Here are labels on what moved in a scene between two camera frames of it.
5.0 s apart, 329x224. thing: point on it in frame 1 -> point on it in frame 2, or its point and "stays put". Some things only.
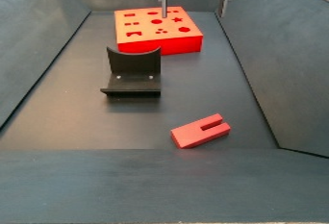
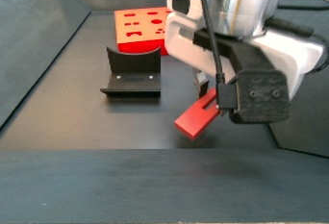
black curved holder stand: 135,75 stays put
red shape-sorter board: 142,27 stays put
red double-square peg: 201,131 -> 197,117
